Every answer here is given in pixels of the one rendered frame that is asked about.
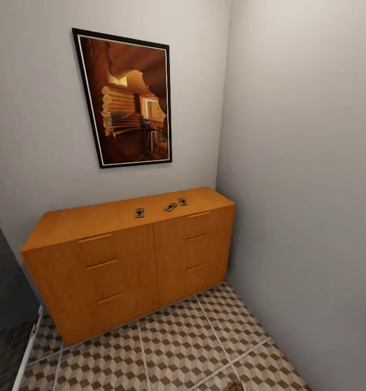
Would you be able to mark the picture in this picture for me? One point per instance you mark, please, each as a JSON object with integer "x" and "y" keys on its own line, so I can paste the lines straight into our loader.
{"x": 128, "y": 93}

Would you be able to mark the door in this picture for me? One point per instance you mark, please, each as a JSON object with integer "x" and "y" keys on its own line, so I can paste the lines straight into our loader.
{"x": 19, "y": 313}

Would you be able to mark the cabinet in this picture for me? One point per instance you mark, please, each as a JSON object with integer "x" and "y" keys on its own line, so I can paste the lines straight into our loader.
{"x": 98, "y": 267}

